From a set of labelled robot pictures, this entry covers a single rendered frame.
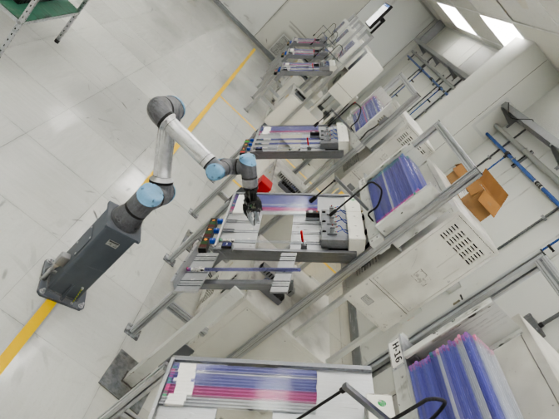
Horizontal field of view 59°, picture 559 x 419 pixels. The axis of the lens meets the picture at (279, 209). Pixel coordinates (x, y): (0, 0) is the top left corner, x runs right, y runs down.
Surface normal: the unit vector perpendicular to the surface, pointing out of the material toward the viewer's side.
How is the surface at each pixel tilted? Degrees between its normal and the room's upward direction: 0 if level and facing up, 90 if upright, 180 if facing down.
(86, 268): 90
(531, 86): 90
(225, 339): 90
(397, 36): 90
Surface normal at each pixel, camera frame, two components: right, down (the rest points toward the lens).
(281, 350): -0.07, 0.44
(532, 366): -0.71, -0.65
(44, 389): 0.70, -0.61
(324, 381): 0.00, -0.90
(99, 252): 0.18, 0.64
